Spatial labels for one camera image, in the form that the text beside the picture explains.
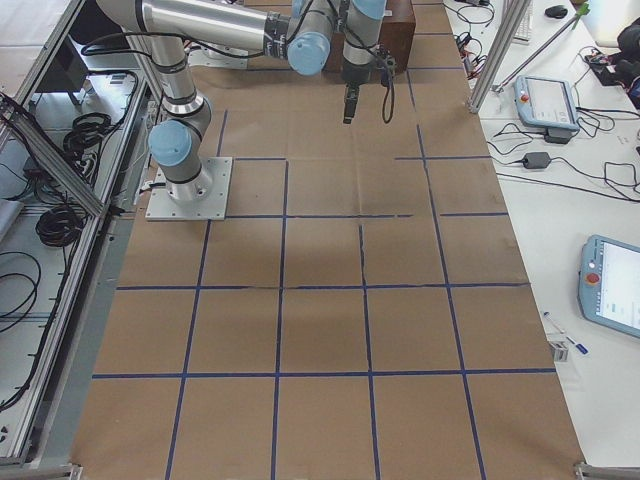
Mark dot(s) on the near teach pendant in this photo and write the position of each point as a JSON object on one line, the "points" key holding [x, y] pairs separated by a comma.
{"points": [[608, 285]]}

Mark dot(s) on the black power adapter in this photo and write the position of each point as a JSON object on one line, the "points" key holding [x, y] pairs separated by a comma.
{"points": [[536, 160]]}

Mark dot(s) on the black computer mouse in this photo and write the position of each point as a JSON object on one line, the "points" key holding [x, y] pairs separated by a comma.
{"points": [[556, 12]]}

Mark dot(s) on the blue white pen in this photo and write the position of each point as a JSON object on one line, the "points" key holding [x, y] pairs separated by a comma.
{"points": [[579, 346]]}

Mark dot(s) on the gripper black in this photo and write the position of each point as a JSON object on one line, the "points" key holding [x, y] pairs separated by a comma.
{"points": [[355, 74]]}

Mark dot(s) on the metal rod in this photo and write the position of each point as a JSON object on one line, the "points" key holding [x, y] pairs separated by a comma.
{"points": [[582, 11]]}

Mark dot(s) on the far teach pendant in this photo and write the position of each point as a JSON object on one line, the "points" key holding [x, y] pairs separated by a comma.
{"points": [[545, 102]]}

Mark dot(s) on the brown paper table cover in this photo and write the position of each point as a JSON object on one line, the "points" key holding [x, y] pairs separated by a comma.
{"points": [[363, 312]]}

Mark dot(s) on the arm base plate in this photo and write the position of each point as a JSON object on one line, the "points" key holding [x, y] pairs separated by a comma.
{"points": [[204, 198]]}

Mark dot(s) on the small grey binder clip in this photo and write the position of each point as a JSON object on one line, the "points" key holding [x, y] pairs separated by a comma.
{"points": [[559, 351]]}

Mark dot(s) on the aluminium frame post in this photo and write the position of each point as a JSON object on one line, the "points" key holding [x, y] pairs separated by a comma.
{"points": [[498, 50]]}

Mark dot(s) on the dark wooden drawer cabinet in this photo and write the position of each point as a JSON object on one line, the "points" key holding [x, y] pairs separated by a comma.
{"points": [[396, 36]]}

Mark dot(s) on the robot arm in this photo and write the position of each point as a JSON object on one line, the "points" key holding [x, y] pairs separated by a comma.
{"points": [[302, 39]]}

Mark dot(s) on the teach pendant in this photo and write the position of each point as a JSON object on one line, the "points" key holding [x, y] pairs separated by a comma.
{"points": [[545, 102], [608, 285]]}

